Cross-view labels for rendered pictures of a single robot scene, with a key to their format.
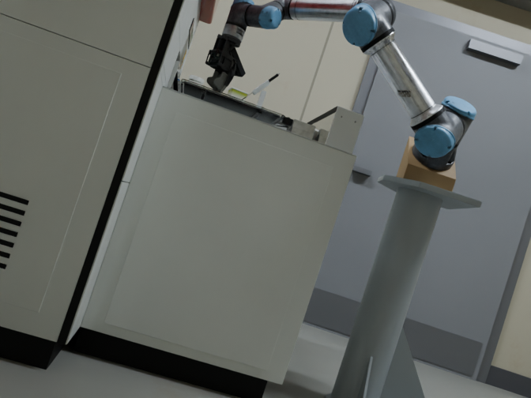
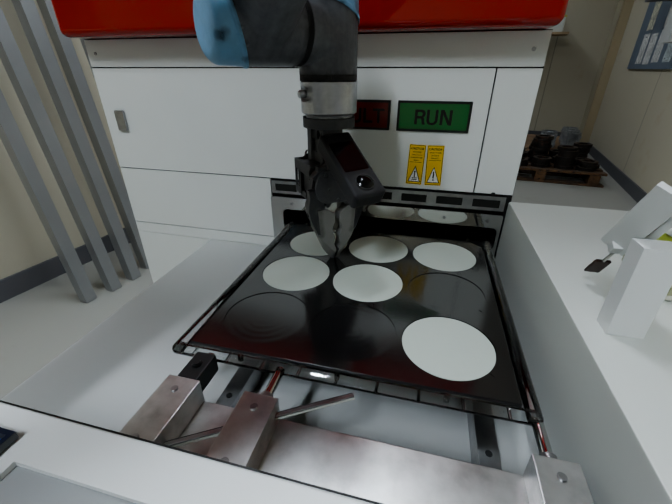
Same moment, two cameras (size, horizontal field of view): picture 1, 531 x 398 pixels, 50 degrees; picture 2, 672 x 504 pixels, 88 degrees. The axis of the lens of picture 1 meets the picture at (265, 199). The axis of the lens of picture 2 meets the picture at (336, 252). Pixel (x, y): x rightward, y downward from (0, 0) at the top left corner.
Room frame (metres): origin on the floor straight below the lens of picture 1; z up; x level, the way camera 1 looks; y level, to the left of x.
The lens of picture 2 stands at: (2.20, -0.17, 1.17)
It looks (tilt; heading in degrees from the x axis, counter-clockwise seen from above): 28 degrees down; 113
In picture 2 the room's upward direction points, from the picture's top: straight up
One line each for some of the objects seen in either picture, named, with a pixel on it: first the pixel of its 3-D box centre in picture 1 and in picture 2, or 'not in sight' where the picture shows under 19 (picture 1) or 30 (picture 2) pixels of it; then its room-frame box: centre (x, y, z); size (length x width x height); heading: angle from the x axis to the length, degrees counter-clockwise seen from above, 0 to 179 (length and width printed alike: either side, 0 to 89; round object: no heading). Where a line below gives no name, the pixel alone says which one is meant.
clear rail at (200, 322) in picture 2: (233, 99); (251, 268); (1.90, 0.21, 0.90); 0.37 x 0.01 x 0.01; 98
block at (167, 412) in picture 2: (303, 126); (159, 421); (1.98, -0.05, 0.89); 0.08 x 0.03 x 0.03; 98
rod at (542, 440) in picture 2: not in sight; (543, 444); (2.29, 0.06, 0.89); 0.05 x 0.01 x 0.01; 98
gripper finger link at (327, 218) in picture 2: (218, 84); (320, 228); (1.98, 0.28, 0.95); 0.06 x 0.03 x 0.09; 139
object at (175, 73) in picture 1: (173, 87); (377, 226); (2.03, 0.44, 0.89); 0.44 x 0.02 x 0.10; 8
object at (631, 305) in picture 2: (258, 94); (639, 255); (2.34, 0.16, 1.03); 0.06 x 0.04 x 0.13; 98
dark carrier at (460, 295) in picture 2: (228, 107); (367, 282); (2.08, 0.24, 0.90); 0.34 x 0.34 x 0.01; 8
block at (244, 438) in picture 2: not in sight; (242, 442); (2.06, -0.03, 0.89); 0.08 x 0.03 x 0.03; 98
